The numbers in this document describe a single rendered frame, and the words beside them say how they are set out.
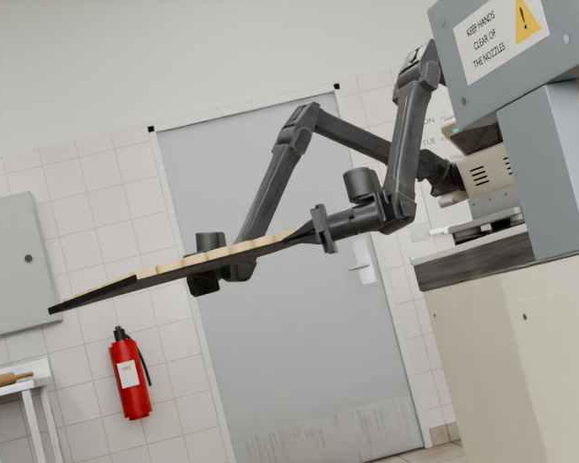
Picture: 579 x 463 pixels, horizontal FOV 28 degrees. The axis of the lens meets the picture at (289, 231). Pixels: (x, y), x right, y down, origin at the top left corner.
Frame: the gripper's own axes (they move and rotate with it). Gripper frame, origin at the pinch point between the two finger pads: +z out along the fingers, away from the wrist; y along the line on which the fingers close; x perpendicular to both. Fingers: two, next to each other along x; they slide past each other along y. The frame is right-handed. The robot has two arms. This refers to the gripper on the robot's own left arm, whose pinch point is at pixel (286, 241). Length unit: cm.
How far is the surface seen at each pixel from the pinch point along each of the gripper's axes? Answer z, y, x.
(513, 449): -32, 46, -36
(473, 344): -30, 28, -31
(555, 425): -37, 35, -91
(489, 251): -37, 13, -42
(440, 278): -28.0, 15.5, -22.4
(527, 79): -44, -4, -103
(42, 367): 192, 9, 355
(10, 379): 193, 11, 312
